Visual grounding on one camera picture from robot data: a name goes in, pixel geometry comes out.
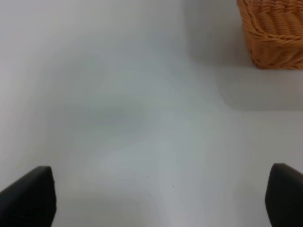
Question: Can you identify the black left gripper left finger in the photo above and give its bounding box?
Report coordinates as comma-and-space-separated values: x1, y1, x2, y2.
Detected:
0, 166, 57, 227

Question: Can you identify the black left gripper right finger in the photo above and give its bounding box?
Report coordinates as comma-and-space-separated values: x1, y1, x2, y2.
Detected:
265, 163, 303, 227

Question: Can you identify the orange wicker basket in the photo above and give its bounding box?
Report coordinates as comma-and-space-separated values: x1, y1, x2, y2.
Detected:
237, 0, 303, 70

